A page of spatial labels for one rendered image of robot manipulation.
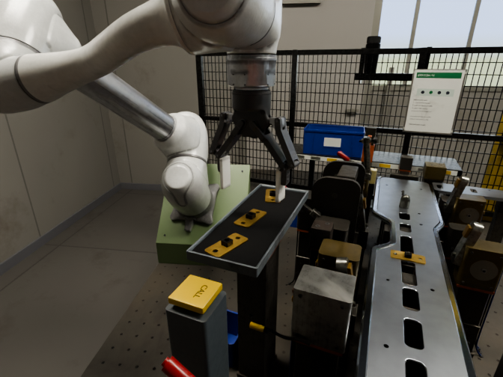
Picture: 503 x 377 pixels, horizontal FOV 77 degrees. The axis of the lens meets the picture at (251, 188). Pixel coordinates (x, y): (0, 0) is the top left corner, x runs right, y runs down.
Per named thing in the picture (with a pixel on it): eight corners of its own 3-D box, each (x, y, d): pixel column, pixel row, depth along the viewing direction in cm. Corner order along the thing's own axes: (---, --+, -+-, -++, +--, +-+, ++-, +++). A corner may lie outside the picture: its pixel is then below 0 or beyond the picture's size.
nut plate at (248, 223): (248, 228, 65) (248, 223, 65) (232, 224, 67) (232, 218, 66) (267, 213, 72) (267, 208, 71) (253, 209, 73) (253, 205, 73)
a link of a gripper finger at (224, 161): (221, 158, 66) (218, 158, 67) (222, 189, 69) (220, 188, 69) (230, 155, 69) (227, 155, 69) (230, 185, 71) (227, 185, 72)
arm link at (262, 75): (260, 54, 51) (260, 92, 53) (285, 55, 58) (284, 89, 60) (215, 54, 55) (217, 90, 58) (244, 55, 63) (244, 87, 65)
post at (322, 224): (317, 351, 91) (331, 230, 76) (301, 346, 93) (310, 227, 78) (321, 339, 95) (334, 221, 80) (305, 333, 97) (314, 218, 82)
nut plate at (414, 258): (424, 256, 83) (425, 253, 83) (425, 265, 80) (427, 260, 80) (390, 250, 86) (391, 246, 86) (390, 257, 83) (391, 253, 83)
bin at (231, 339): (233, 369, 86) (233, 345, 82) (202, 357, 89) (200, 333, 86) (249, 339, 95) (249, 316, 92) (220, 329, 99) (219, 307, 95)
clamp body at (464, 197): (471, 289, 117) (498, 204, 104) (434, 281, 121) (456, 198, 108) (467, 279, 122) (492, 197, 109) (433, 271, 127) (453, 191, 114)
